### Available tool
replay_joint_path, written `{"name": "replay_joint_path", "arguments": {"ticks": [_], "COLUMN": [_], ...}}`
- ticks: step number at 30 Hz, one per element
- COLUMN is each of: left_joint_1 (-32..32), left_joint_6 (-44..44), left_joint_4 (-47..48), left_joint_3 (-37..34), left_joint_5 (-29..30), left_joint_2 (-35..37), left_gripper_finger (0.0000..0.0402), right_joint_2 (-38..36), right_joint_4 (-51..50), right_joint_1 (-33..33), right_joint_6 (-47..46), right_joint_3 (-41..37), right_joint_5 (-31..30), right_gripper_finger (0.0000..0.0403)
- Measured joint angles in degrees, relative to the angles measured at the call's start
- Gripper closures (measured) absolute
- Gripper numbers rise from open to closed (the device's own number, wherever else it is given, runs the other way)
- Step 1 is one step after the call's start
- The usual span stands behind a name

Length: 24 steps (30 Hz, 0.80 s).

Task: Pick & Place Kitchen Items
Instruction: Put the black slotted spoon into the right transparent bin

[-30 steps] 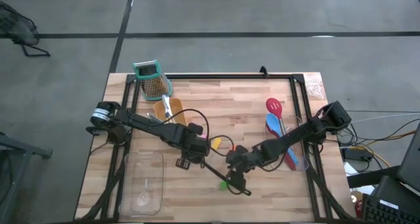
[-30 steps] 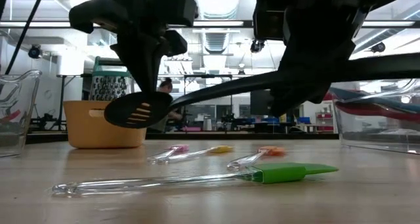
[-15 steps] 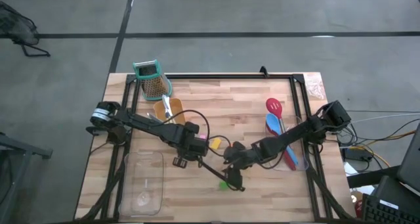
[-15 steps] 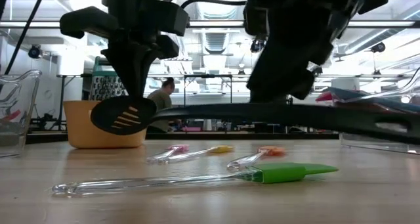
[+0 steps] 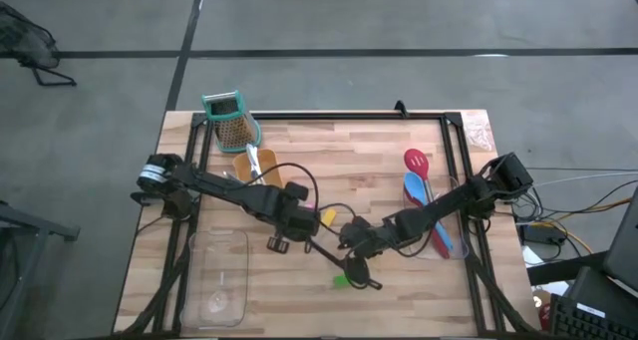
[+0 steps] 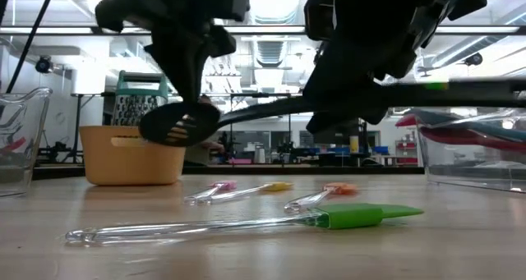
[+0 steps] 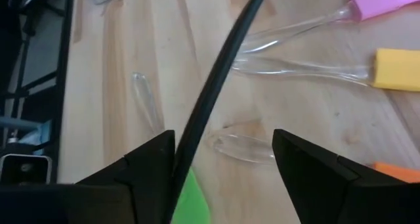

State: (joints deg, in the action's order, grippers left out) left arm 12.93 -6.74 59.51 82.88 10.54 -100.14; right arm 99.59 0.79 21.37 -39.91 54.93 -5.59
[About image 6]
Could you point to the black slotted spoon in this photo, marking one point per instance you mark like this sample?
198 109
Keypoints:
164 126

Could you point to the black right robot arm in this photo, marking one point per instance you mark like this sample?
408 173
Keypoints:
472 95

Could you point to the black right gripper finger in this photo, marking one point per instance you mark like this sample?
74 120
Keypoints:
370 95
328 95

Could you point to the yellow cylinder container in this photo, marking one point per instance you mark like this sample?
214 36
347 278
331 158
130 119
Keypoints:
354 144

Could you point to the black rig frame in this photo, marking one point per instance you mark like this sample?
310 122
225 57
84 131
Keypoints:
522 30

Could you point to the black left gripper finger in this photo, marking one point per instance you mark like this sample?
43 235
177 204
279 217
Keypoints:
201 46
164 38

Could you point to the red slotted silicone spoon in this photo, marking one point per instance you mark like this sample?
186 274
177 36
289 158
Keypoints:
406 121

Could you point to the silver thermos jug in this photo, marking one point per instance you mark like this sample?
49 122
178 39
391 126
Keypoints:
259 156

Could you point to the shelf rack with red bins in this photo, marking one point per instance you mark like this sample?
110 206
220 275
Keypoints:
404 145

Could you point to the blue silicone spoon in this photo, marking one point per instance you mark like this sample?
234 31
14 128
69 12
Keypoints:
472 126

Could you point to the clear plastic bin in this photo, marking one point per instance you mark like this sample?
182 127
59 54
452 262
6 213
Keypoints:
37 157
452 169

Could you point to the black floor equipment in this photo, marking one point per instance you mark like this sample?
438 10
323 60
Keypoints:
61 154

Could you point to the black computer monitor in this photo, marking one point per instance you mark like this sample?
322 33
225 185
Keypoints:
328 139

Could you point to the round black ceiling fixture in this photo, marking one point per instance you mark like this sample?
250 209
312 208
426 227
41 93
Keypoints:
44 65
473 59

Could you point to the yellow plastic basket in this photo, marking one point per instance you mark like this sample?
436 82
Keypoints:
123 165

